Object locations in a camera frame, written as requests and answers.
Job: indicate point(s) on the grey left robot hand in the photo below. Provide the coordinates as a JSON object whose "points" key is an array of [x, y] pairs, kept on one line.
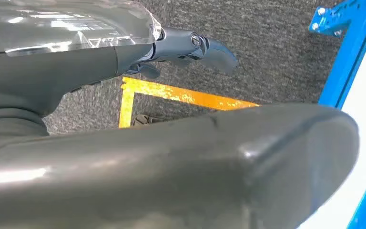
{"points": [[60, 63]]}

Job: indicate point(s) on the blue metal shelf rack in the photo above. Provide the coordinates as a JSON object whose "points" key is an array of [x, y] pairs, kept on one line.
{"points": [[341, 72]]}

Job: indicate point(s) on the yellow floor tape square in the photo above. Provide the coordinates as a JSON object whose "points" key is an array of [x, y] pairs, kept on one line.
{"points": [[170, 92]]}

